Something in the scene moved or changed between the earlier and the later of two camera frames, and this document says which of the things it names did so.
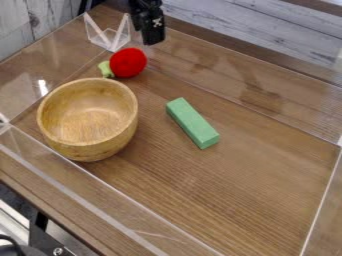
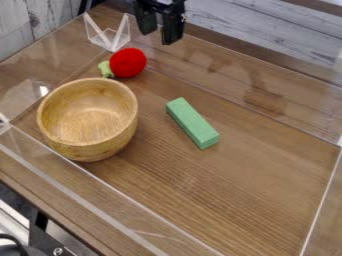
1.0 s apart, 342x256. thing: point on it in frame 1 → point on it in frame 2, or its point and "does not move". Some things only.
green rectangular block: (189, 121) does not move
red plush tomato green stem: (127, 63) does not move
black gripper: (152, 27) → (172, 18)
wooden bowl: (86, 118) does not move
